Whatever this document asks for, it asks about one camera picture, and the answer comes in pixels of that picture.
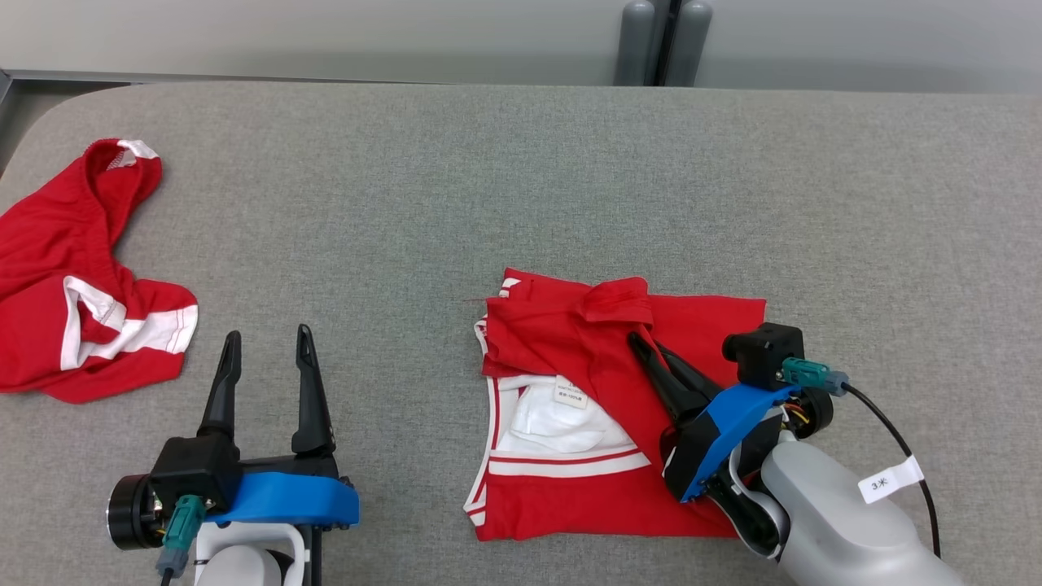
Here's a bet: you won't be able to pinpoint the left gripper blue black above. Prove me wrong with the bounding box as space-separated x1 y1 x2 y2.
198 325 360 530

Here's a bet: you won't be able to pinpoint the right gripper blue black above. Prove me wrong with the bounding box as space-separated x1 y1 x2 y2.
627 331 803 501

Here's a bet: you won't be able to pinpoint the red white basketball jersey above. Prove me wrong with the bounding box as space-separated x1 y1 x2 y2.
462 269 768 542

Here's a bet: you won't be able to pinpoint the red white shorts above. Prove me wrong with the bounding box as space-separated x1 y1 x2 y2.
0 138 199 405

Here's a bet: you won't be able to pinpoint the black right arm cable teal plug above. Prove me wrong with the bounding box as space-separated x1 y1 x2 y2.
780 356 943 560

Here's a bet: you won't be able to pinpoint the black arm cable teal plug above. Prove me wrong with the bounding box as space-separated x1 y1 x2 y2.
155 494 207 586
780 356 943 560

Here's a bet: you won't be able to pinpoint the black left arm cable teal plug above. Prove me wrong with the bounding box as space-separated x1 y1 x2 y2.
155 494 207 586

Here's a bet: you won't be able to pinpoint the white right cable label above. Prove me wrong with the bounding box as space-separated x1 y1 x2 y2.
858 456 926 505

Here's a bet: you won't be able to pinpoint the grey rounded post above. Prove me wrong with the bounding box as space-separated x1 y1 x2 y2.
668 0 714 87
615 0 657 86

